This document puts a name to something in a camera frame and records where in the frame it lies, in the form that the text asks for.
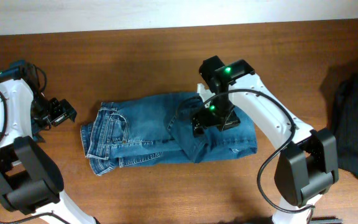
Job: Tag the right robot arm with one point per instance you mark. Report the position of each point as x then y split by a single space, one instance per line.
307 159

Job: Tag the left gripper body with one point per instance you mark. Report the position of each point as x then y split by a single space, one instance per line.
51 112

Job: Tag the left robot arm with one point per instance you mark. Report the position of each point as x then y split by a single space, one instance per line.
30 181

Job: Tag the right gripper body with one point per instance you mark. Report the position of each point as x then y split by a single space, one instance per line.
220 112

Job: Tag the blue denim jeans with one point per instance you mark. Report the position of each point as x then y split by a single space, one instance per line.
154 130

